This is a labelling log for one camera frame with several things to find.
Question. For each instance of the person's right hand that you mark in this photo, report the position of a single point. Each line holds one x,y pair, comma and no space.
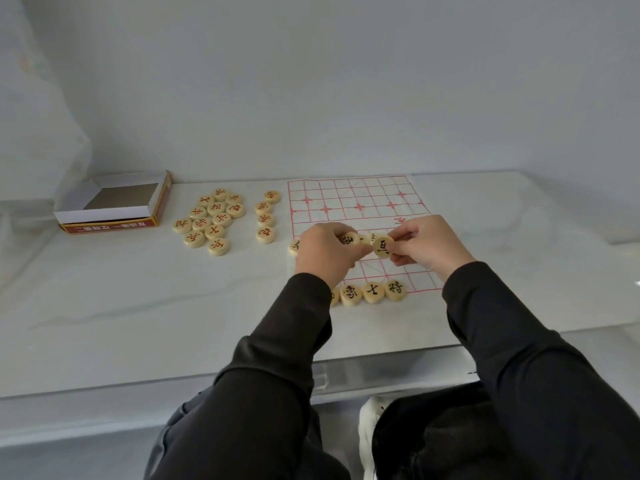
435,244

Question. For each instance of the person's left hand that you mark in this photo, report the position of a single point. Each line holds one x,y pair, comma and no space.
322,254

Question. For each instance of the red grid xiangqi board sheet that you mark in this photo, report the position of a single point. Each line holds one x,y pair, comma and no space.
350,194

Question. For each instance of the pile of wooden xiangqi pieces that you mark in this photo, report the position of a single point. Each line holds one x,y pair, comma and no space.
215,219

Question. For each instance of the person's left forearm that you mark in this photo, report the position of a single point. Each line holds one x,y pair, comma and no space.
260,394

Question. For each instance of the person's white perforated shoe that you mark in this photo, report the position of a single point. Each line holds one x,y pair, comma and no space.
370,424

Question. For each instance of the grey desk drawer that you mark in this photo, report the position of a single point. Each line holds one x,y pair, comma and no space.
390,367

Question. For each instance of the white cardboard box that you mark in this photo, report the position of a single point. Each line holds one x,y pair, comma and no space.
107,214

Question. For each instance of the sheer white curtain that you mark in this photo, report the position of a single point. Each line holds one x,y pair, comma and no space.
35,144

